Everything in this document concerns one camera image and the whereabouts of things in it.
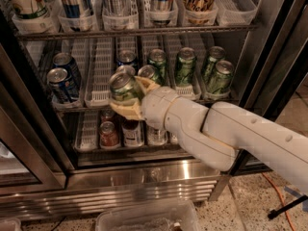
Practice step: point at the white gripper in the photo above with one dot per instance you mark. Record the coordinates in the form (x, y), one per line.
(155, 107)

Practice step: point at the green soda can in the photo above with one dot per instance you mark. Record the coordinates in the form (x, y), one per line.
(124, 89)

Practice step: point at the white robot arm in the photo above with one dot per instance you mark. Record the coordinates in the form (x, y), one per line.
(214, 135)

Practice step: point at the green can front left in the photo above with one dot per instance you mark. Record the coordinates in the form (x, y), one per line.
(151, 72)

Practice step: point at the blue can front centre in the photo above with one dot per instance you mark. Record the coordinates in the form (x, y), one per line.
(127, 69)

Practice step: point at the red can back bottom shelf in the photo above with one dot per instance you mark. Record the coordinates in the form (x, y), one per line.
(108, 115)

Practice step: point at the red can shelf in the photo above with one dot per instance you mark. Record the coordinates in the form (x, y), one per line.
(108, 115)
(108, 134)

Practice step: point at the blue can back centre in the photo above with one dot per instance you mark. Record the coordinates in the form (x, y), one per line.
(127, 57)

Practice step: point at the green can back left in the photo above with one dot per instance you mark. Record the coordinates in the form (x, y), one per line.
(158, 58)

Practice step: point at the red can front bottom shelf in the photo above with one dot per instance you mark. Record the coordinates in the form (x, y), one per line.
(108, 134)

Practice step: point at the green can back middle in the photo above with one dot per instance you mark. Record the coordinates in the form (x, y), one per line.
(184, 68)

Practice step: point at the empty white tray middle shelf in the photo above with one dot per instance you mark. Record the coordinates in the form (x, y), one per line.
(101, 68)

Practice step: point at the blue can front far left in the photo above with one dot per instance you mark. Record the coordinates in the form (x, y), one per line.
(62, 85)

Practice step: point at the green can front right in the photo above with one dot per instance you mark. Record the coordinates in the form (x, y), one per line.
(221, 77)

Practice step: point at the blue can back far left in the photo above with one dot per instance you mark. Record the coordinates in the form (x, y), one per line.
(67, 62)

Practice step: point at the stainless steel fridge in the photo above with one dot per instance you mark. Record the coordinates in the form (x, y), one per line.
(67, 173)

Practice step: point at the green can back right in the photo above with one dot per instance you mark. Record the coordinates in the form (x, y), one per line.
(215, 54)

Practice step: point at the open fridge glass door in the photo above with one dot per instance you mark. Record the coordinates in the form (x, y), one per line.
(270, 59)

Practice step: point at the white tall can top shelf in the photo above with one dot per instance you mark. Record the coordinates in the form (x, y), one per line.
(29, 9)

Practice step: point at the brown drink bottle white cap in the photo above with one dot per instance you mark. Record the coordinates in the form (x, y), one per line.
(133, 133)

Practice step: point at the clear water bottle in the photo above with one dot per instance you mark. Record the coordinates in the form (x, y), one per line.
(156, 136)

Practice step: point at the clear plastic bin on floor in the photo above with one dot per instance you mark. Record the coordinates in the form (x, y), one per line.
(160, 215)

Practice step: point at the empty clear tray top right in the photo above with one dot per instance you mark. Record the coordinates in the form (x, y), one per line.
(235, 12)

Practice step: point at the black stand leg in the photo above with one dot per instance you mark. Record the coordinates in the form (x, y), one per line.
(275, 213)

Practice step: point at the clear container corner bottom left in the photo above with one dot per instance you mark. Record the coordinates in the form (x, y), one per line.
(11, 224)

